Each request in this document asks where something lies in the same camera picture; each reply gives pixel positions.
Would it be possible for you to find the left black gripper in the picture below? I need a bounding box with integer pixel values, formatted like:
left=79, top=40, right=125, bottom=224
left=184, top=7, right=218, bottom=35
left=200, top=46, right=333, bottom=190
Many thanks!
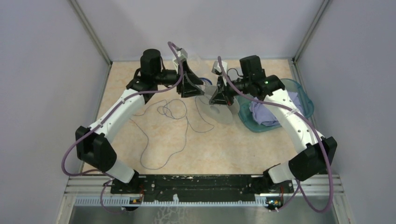
left=154, top=60, right=205, bottom=98

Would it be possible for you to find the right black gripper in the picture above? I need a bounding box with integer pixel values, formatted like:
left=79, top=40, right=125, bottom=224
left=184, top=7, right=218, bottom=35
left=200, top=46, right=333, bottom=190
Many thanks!
left=209, top=74, right=251, bottom=106

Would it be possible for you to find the white perforated cable spool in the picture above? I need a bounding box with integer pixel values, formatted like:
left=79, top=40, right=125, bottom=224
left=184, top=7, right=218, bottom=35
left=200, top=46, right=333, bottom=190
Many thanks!
left=195, top=85, right=240, bottom=124

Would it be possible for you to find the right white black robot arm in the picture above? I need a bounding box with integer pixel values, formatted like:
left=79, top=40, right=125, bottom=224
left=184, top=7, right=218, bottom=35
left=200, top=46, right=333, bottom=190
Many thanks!
left=209, top=55, right=337, bottom=192

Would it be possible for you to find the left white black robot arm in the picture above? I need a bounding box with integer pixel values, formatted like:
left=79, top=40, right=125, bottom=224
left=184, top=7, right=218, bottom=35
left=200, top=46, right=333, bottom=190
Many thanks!
left=74, top=48, right=204, bottom=193

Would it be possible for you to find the clear plastic container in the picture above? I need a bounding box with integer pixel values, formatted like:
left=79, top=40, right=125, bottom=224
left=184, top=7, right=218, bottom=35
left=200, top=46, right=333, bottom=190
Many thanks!
left=182, top=53, right=218, bottom=98

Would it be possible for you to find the teal plastic basin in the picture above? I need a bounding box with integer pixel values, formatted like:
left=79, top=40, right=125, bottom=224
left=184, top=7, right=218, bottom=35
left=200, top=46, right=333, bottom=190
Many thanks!
left=236, top=78, right=314, bottom=133

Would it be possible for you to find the lavender cloth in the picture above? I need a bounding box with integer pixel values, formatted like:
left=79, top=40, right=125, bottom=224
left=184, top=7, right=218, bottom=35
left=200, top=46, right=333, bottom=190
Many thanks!
left=249, top=91, right=304, bottom=126

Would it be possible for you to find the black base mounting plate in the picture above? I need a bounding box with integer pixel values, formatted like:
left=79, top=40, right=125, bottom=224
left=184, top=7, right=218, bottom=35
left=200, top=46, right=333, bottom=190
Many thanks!
left=111, top=174, right=294, bottom=203

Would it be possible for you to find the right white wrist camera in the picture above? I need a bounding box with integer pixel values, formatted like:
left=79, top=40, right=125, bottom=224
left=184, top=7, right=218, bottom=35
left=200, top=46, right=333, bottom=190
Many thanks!
left=211, top=61, right=228, bottom=76

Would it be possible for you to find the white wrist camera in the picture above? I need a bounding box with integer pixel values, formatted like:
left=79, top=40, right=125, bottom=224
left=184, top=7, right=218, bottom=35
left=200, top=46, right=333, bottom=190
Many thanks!
left=172, top=48, right=188, bottom=70
left=211, top=61, right=228, bottom=76

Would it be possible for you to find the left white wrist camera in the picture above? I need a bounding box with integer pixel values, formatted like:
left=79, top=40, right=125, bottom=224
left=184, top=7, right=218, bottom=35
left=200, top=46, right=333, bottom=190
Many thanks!
left=172, top=48, right=188, bottom=70

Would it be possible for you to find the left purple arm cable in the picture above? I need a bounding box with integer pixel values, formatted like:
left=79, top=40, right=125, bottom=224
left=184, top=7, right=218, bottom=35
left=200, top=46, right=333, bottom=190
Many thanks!
left=61, top=41, right=186, bottom=216

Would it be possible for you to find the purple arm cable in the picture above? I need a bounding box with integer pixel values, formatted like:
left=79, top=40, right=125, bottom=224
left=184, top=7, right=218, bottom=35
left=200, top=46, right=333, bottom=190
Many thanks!
left=217, top=56, right=334, bottom=214
left=61, top=41, right=186, bottom=216

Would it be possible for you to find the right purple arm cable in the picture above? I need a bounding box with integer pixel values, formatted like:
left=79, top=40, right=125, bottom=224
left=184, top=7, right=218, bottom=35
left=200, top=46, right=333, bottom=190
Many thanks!
left=217, top=56, right=334, bottom=214

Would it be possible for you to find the aluminium frame rail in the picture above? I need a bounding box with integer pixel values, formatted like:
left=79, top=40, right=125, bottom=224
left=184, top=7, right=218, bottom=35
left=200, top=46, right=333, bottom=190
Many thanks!
left=300, top=175, right=344, bottom=196

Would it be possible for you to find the white slotted cable duct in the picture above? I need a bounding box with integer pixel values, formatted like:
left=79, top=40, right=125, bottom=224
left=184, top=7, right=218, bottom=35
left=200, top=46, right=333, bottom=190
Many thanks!
left=74, top=194, right=280, bottom=207

